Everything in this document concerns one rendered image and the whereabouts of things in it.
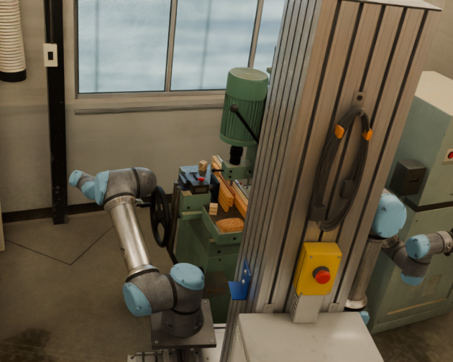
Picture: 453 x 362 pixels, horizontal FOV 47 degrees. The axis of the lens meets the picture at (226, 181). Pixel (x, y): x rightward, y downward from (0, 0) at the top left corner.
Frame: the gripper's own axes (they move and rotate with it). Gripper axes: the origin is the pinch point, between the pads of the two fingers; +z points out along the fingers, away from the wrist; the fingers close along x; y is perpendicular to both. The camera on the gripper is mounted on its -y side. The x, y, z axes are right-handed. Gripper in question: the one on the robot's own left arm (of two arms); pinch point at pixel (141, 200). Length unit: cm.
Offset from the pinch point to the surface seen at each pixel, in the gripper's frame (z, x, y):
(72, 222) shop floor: 23, -105, 83
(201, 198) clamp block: 14.7, 18.3, -20.6
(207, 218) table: 18.0, 26.6, -16.1
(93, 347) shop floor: 21, 10, 84
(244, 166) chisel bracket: 26, 14, -42
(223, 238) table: 20.2, 41.3, -17.1
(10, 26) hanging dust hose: -72, -93, -22
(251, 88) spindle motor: 1, 20, -74
